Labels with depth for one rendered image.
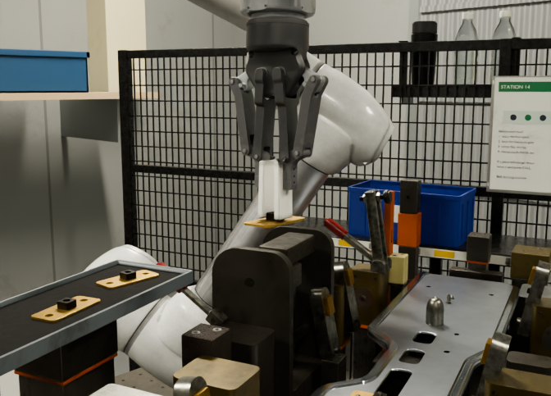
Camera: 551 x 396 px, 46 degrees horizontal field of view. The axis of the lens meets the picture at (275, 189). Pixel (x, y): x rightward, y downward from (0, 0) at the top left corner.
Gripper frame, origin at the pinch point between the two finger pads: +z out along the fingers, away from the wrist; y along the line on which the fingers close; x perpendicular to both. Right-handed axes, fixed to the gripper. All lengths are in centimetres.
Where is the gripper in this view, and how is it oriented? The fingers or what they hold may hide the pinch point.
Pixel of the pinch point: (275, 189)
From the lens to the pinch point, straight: 79.5
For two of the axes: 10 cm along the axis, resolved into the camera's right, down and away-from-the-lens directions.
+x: 5.7, -0.8, 8.2
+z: -0.1, 9.9, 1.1
